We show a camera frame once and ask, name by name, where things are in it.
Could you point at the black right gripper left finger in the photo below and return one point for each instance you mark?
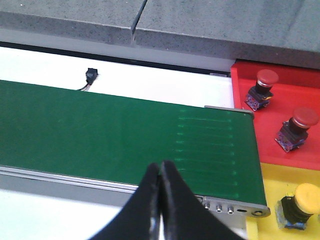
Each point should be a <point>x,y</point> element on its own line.
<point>139,219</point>

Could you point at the black sensor with cable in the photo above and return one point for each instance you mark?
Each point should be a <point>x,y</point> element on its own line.
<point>91,75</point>

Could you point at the aluminium conveyor frame rail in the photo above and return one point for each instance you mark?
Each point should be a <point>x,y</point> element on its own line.
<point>75,182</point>

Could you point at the red plastic tray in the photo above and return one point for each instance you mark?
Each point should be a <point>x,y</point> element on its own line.
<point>297,87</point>

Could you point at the green conveyor belt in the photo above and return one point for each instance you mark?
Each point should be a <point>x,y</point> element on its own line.
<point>27,101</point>

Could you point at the grey speckled countertop slab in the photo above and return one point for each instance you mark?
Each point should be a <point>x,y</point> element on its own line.
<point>285,32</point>
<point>102,21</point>

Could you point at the grey speckled left countertop slab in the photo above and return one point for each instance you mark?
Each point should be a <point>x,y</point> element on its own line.
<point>102,21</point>

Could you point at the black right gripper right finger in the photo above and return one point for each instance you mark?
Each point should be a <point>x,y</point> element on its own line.
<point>184,217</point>

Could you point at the red mushroom push button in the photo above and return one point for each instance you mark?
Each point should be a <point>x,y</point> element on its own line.
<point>294,132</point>
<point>259,95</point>

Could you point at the grey speckled right countertop slab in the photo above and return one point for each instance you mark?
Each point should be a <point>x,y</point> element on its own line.
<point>285,32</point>

